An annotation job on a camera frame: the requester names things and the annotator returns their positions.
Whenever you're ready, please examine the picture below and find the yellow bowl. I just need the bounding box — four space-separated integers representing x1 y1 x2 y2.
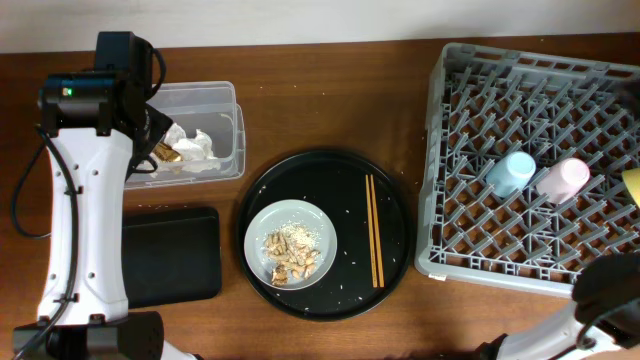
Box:
621 168 640 207

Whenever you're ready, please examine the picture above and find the gold snack wrapper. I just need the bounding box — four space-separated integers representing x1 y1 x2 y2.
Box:
152 142 182 163

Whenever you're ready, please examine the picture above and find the pink cup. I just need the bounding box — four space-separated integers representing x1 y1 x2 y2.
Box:
536 158 591 204

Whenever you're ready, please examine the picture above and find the white tissue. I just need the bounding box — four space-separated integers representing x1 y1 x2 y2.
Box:
151 123 221 177

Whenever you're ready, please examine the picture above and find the blue cup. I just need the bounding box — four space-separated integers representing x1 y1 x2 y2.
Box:
486 151 536 198

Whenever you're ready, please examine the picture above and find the grey plate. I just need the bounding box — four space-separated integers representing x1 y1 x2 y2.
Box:
244 200 337 291

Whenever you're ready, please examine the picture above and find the peanut shells and rice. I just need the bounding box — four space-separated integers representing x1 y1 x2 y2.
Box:
263 223 321 287

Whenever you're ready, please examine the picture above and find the wooden chopstick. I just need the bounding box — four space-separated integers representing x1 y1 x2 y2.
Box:
369 175 385 288
365 175 378 288

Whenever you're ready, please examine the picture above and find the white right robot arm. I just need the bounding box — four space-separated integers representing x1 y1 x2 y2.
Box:
471 254 639 360

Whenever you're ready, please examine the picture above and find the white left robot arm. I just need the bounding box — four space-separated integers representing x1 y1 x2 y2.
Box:
13 32 184 359

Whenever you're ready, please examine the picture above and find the clear plastic waste bin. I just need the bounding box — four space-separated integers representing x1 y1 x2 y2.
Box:
125 81 246 190

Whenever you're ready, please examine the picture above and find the grey dishwasher rack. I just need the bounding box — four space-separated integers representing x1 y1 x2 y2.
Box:
415 43 639 297

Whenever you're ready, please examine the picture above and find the black rectangular tray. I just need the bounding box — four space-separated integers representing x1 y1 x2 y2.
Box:
122 207 222 309

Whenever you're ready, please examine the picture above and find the round black serving tray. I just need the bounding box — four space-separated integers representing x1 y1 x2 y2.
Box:
235 150 416 321

